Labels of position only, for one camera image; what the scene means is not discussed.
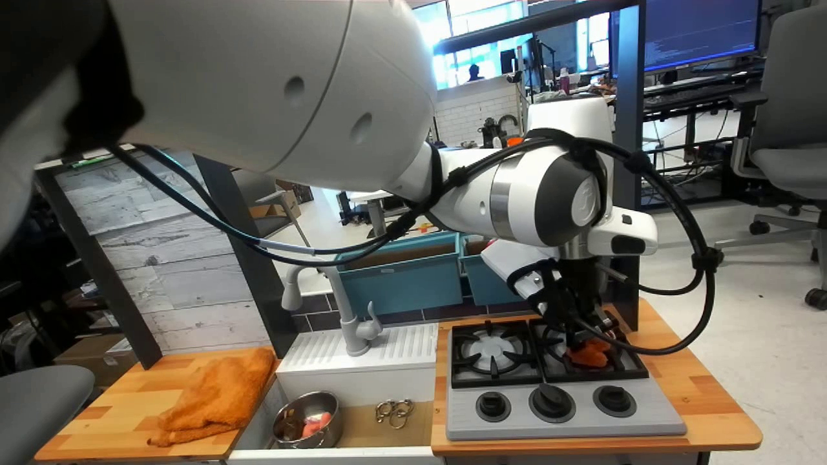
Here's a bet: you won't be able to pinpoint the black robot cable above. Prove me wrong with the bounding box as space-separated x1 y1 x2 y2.
107 127 726 359

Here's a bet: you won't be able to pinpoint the grey office chair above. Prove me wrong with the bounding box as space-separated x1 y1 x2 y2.
700 1 827 313

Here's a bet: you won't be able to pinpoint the grey toy faucet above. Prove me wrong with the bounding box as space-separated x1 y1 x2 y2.
282 261 386 359

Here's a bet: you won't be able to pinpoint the orange terry towel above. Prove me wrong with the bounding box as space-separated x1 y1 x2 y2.
145 345 282 450

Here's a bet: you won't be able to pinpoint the small steel pot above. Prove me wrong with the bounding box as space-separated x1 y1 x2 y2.
270 386 345 450

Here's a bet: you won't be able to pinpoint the metal wire rings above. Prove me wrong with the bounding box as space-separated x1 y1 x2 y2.
372 395 420 430

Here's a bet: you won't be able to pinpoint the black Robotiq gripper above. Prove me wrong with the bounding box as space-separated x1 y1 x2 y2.
519 256 620 359

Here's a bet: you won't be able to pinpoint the grey toy stove top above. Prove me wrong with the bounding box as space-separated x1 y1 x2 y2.
444 310 691 444

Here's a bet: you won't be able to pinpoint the grey padded seat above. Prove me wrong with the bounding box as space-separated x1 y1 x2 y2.
0 362 99 465

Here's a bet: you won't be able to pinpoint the grey wood backsplash panel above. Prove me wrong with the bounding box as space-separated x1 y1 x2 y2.
54 158 279 357

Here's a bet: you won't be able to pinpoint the black stove knob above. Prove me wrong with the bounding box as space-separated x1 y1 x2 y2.
528 381 577 425
592 381 642 421
475 389 515 423

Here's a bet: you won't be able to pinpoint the black metal kitchen frame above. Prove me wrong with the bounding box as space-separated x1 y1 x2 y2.
33 0 649 371

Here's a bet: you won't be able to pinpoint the pink plush toy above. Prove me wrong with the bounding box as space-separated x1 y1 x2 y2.
300 411 337 438

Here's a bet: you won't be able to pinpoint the black computer desk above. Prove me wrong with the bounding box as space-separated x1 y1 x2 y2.
642 66 770 209

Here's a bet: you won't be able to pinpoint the white toy sink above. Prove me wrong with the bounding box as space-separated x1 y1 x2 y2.
229 319 442 465

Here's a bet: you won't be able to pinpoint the computer monitor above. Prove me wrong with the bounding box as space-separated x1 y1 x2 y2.
642 0 765 78

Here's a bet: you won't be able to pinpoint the orange plush toy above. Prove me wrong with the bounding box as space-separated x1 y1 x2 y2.
567 335 618 368

